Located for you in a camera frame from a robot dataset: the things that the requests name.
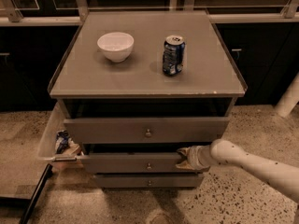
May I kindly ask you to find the metal railing frame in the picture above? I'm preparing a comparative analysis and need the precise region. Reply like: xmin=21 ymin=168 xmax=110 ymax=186
xmin=0 ymin=0 xmax=299 ymax=27

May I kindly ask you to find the blue soda can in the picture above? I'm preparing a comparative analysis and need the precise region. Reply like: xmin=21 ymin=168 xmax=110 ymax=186
xmin=163 ymin=35 xmax=185 ymax=76

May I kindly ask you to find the white ceramic bowl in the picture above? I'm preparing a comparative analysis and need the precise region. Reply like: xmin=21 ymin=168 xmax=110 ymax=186
xmin=97 ymin=32 xmax=135 ymax=63

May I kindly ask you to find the grey drawer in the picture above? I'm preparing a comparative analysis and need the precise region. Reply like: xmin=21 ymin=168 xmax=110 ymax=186
xmin=94 ymin=173 xmax=204 ymax=189
xmin=79 ymin=143 xmax=195 ymax=174
xmin=64 ymin=117 xmax=229 ymax=144

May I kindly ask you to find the grey drawer cabinet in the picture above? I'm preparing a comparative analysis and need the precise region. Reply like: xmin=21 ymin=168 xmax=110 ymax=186
xmin=47 ymin=10 xmax=249 ymax=189

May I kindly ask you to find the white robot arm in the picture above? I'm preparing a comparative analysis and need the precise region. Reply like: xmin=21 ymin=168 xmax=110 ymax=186
xmin=176 ymin=139 xmax=299 ymax=224

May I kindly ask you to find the grey top drawer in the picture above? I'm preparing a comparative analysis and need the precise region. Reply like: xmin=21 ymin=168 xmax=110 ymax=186
xmin=64 ymin=117 xmax=229 ymax=144

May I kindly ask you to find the grey bottom drawer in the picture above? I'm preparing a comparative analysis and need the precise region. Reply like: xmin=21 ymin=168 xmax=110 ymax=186
xmin=94 ymin=173 xmax=204 ymax=189

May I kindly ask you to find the clear plastic bin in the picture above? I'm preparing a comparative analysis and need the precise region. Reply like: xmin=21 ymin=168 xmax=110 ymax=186
xmin=37 ymin=104 xmax=82 ymax=170

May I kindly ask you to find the white post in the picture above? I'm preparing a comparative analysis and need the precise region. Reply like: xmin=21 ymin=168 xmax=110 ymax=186
xmin=275 ymin=72 xmax=299 ymax=118

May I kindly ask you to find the blue snack bag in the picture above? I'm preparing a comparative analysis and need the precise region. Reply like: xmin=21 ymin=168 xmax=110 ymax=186
xmin=55 ymin=130 xmax=69 ymax=154

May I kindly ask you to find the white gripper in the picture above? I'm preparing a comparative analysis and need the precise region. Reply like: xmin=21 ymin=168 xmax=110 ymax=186
xmin=176 ymin=146 xmax=211 ymax=171

